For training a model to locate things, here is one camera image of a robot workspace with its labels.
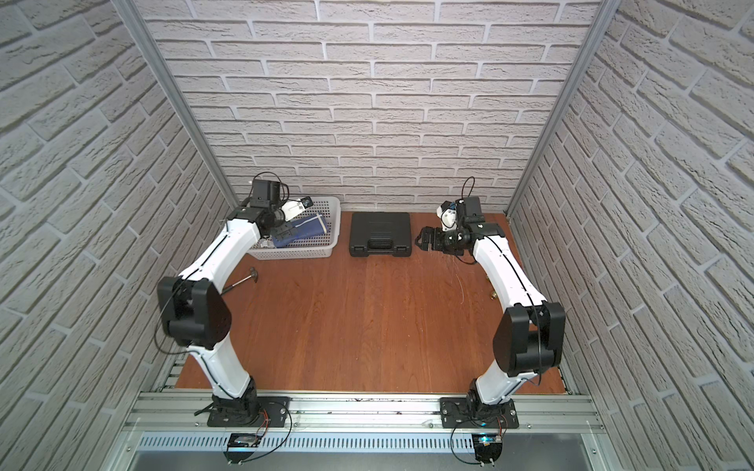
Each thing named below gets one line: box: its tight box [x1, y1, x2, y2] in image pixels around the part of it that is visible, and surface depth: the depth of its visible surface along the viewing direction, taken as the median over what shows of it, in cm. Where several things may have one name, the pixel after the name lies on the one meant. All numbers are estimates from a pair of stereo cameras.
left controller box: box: [222, 432, 259, 464], surface depth 71 cm
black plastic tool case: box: [349, 211, 412, 258], surface depth 106 cm
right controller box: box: [471, 433, 503, 464], surface depth 72 cm
